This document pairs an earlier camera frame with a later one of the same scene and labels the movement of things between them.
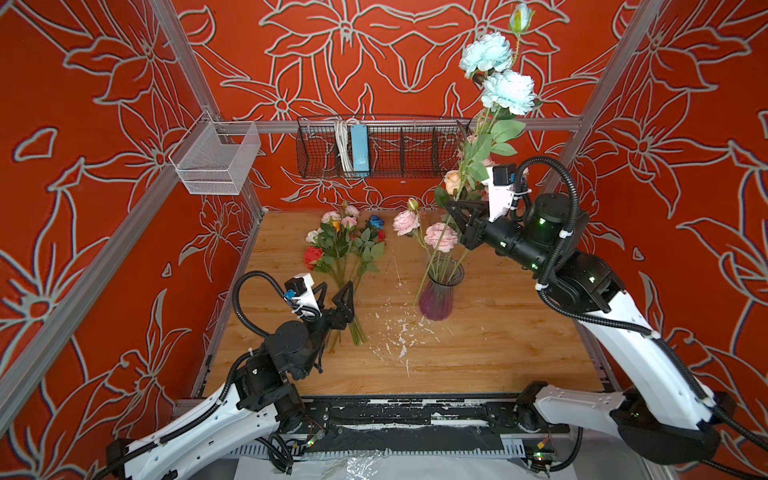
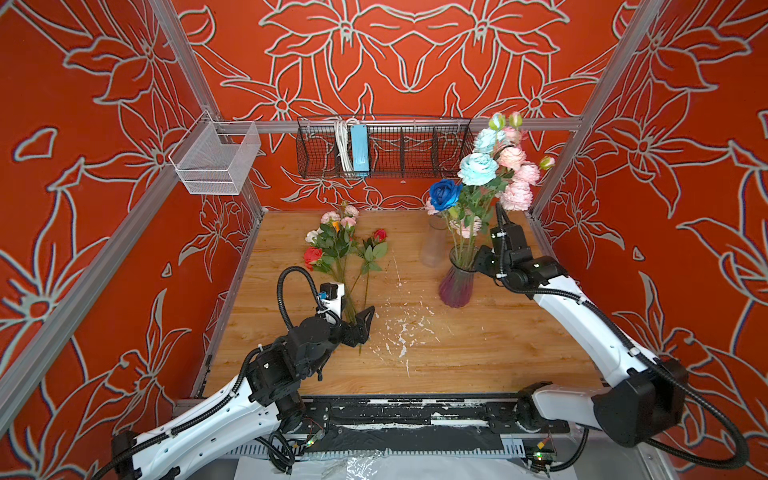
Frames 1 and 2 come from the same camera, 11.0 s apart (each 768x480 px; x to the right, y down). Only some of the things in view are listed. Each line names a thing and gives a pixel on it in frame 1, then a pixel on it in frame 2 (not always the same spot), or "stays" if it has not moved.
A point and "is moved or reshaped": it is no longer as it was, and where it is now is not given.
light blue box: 360,148 stays
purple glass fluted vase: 436,300 to 457,283
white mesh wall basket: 215,157 stays
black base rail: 411,424 stays
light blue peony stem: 503,94 is moved or reshaped
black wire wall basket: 399,147 stays
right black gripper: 473,225 to 481,254
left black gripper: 346,312 to 362,326
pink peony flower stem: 439,237 is moved or reshaped
